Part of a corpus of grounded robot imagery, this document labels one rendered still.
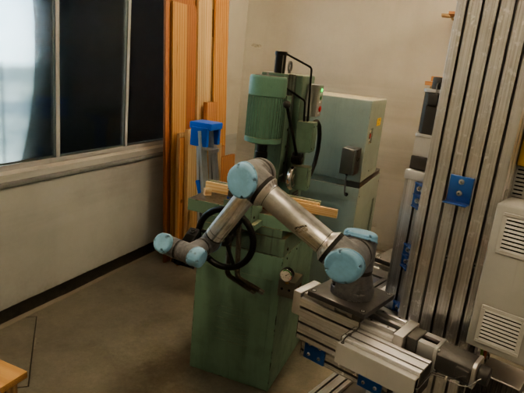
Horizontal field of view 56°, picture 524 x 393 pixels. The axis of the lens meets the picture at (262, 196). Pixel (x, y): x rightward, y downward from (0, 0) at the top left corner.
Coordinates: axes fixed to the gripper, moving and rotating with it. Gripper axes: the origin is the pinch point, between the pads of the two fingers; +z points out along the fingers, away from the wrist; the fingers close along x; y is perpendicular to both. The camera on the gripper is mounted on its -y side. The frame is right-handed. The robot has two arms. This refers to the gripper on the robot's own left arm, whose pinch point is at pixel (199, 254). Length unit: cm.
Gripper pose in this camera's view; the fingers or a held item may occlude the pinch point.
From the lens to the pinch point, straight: 218.0
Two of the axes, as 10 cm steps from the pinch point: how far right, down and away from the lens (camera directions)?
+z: 2.6, 3.0, 9.2
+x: 9.3, 1.9, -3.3
